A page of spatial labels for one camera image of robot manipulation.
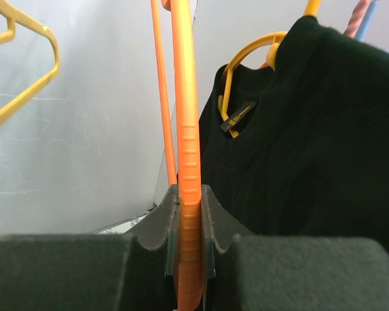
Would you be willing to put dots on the pink hanger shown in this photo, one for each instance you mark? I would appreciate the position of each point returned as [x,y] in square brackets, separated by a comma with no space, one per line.
[356,18]

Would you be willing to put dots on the orange plastic hanger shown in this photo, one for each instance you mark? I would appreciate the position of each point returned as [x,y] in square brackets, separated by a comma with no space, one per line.
[183,154]

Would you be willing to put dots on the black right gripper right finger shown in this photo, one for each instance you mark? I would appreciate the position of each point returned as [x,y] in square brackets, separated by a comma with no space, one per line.
[245,271]

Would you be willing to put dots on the black t shirt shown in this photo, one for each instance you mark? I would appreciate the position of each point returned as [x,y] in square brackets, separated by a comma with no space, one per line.
[312,156]

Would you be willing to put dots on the dark yellow plastic hanger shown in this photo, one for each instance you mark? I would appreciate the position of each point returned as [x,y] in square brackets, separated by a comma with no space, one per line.
[233,72]

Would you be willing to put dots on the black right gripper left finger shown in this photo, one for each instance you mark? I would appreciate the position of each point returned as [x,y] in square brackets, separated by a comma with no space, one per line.
[130,271]

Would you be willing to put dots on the light blue hanger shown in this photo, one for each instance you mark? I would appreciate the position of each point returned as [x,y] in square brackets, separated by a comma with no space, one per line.
[366,20]

